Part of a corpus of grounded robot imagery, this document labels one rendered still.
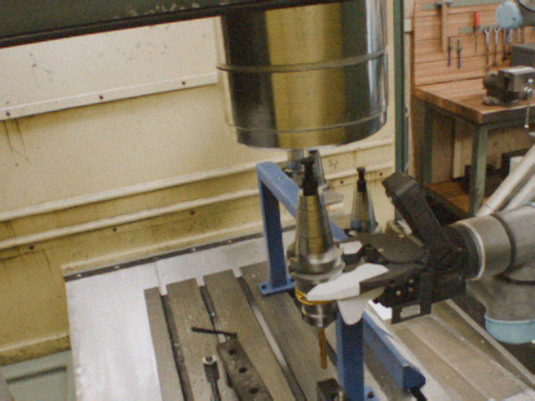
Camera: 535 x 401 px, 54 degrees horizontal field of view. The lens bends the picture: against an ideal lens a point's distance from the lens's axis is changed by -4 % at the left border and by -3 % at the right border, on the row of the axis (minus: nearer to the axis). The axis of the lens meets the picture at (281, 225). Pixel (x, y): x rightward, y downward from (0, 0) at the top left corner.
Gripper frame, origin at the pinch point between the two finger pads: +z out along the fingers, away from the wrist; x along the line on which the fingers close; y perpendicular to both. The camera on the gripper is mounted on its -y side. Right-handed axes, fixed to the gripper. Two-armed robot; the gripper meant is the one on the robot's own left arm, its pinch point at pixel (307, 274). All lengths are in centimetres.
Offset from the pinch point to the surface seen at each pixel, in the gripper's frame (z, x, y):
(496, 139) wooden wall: -226, 251, 88
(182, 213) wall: 5, 101, 32
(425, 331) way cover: -49, 54, 61
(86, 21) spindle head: 16.8, -12.5, -29.3
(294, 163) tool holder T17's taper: -17, 55, 7
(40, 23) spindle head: 19.5, -12.6, -29.6
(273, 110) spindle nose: 3.8, -6.5, -20.3
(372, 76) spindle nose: -4.8, -7.2, -22.0
